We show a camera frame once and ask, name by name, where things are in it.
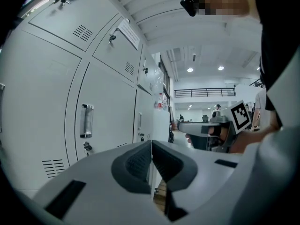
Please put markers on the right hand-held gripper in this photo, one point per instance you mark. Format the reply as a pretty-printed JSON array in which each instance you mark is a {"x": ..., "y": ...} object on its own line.
[{"x": 194, "y": 128}]

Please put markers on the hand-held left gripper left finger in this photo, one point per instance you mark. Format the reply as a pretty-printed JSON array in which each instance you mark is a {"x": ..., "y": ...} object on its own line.
[{"x": 131, "y": 170}]

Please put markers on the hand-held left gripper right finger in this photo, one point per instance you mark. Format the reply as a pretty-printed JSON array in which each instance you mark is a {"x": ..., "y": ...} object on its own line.
[{"x": 178, "y": 170}]

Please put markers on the grey metal locker door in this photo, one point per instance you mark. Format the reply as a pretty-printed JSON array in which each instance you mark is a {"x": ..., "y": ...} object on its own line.
[{"x": 117, "y": 62}]

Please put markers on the grey metal locker cabinet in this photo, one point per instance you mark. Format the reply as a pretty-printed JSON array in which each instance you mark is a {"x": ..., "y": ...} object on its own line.
[{"x": 47, "y": 90}]

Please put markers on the person's right forearm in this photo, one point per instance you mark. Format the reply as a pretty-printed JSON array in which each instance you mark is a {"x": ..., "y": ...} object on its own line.
[{"x": 255, "y": 137}]

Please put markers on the person's right hand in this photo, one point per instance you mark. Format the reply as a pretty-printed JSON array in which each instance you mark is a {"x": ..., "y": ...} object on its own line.
[{"x": 227, "y": 137}]

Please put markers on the black office chair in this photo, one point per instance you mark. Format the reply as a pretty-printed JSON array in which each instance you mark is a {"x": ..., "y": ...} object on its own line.
[{"x": 205, "y": 118}]

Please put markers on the black backpack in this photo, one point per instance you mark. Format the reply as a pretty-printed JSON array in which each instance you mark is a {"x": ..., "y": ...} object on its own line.
[{"x": 171, "y": 135}]

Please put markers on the blue label water bottle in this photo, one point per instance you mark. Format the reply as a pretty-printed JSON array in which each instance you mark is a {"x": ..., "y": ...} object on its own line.
[{"x": 165, "y": 105}]

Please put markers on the black mezzanine railing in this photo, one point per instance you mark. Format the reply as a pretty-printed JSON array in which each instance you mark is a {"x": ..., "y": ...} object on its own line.
[{"x": 206, "y": 92}]

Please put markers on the red label water bottle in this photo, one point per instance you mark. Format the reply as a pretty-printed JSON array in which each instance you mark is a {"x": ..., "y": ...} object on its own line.
[{"x": 160, "y": 103}]

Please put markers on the round ceiling light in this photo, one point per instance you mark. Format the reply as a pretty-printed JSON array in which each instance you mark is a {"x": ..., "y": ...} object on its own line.
[
  {"x": 190, "y": 69},
  {"x": 221, "y": 68}
]

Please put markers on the person's black shirt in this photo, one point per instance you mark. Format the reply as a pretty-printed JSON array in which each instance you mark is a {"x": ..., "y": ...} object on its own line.
[{"x": 281, "y": 55}]

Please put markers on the white paper notice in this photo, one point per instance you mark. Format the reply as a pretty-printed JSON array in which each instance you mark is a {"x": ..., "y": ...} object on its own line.
[{"x": 129, "y": 34}]

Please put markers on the person's face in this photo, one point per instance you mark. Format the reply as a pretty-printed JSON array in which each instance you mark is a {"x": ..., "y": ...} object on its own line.
[{"x": 225, "y": 1}]

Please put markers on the black head-mounted camera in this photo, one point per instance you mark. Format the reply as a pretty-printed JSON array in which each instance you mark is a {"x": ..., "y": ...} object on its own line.
[{"x": 188, "y": 6}]

